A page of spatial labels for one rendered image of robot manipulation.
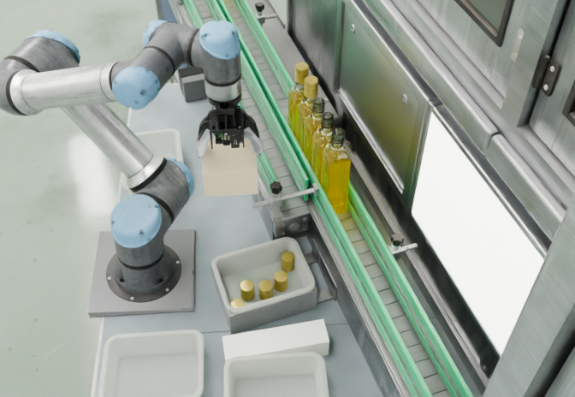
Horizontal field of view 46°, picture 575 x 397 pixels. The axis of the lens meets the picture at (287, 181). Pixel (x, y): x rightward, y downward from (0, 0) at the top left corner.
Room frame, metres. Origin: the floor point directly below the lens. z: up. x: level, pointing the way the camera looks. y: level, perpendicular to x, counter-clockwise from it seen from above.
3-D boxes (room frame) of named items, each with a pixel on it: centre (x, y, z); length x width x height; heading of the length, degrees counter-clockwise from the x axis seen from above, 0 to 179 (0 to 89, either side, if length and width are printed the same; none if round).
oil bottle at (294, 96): (1.38, -0.04, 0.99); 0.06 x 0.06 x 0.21; 20
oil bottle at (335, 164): (1.16, -0.12, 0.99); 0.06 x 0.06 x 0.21; 19
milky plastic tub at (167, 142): (1.40, 0.39, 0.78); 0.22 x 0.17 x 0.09; 11
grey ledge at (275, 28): (1.94, 0.05, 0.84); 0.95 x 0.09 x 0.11; 19
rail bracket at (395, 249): (0.96, -0.27, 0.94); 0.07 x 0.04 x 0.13; 109
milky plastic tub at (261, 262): (0.98, 0.06, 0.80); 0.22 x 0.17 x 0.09; 109
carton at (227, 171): (1.12, 0.13, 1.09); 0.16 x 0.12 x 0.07; 4
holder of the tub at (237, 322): (0.99, 0.03, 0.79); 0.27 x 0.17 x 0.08; 109
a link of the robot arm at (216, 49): (1.10, 0.13, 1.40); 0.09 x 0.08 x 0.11; 69
